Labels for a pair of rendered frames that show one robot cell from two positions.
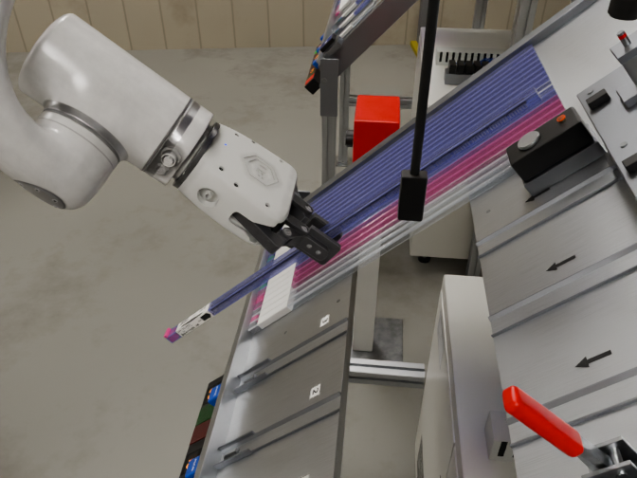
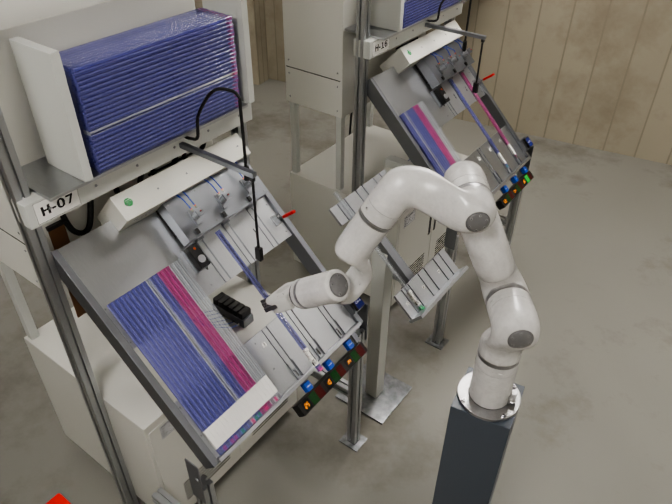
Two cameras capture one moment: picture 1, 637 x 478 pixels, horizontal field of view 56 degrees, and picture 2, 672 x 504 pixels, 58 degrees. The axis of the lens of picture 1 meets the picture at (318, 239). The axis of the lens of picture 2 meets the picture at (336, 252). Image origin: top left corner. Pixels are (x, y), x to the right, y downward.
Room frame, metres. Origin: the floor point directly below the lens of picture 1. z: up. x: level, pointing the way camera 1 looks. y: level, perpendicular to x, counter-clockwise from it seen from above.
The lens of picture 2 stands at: (1.54, 0.83, 2.17)
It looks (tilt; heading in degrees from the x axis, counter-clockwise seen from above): 38 degrees down; 210
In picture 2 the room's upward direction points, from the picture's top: straight up
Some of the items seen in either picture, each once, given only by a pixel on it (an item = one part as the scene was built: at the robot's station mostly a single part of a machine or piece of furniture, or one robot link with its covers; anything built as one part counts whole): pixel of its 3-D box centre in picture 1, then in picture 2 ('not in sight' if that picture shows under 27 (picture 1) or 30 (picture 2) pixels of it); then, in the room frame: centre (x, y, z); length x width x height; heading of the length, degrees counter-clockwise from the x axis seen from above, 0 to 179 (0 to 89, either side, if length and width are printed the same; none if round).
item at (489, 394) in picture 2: not in sight; (493, 375); (0.27, 0.63, 0.79); 0.19 x 0.19 x 0.18
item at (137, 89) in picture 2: not in sight; (154, 84); (0.43, -0.39, 1.52); 0.51 x 0.13 x 0.27; 174
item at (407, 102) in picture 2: not in sight; (414, 168); (-0.96, -0.19, 0.65); 1.01 x 0.73 x 1.29; 84
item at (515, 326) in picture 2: not in sight; (508, 332); (0.29, 0.64, 1.00); 0.19 x 0.12 x 0.24; 31
